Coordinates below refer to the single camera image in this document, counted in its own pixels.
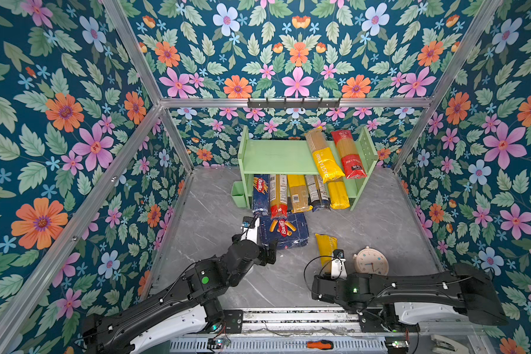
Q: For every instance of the blue Barilla spaghetti box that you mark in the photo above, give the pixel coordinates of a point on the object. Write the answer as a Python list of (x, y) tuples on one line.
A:
[(260, 195)]

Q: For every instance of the red-ended spaghetti bag white label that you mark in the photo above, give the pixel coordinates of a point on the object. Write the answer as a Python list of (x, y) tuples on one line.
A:
[(278, 196)]

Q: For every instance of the cream analog alarm clock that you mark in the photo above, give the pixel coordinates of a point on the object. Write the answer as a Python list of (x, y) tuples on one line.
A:
[(371, 261)]

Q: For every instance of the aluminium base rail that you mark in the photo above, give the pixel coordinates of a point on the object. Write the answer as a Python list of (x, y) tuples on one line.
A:
[(301, 321)]

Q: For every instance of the red spaghetti bag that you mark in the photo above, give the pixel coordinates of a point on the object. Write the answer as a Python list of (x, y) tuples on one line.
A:
[(348, 153)]

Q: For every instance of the green two-tier shelf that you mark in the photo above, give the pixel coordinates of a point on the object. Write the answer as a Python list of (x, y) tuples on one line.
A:
[(294, 157)]

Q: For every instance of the yellow-banded spaghetti bag barcode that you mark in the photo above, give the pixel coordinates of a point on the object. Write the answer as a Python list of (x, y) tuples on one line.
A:
[(338, 194)]

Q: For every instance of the clear spaghetti bag blue end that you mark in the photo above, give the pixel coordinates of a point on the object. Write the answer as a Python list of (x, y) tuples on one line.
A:
[(318, 196)]

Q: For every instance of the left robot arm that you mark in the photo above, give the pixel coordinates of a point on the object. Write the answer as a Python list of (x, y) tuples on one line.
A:
[(190, 305)]

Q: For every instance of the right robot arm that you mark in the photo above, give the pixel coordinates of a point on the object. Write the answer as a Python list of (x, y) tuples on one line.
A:
[(464, 291)]

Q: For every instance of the blue Barilla rigatoni box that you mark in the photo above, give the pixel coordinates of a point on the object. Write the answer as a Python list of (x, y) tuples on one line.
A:
[(288, 233)]

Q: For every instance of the white stapler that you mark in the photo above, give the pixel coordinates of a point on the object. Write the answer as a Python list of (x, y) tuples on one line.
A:
[(444, 345)]

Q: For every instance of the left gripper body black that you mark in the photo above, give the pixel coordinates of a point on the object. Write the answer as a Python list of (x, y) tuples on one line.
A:
[(264, 257)]

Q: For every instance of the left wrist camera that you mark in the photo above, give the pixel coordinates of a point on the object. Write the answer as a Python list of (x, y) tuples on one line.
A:
[(250, 228)]

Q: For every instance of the yellow Pasta Time bag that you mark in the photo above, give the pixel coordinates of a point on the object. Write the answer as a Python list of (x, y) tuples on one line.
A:
[(326, 245), (323, 157)]

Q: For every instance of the orange handled screwdriver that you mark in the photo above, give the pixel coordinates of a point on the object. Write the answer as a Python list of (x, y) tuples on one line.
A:
[(322, 344)]

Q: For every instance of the metal hook rail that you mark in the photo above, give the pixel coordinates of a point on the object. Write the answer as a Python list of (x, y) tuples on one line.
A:
[(294, 103)]

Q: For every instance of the yellow spaghetti bag long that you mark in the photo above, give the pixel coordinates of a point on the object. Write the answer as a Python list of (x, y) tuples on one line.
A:
[(299, 196)]

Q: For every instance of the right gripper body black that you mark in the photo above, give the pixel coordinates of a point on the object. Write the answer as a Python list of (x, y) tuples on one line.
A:
[(323, 278)]

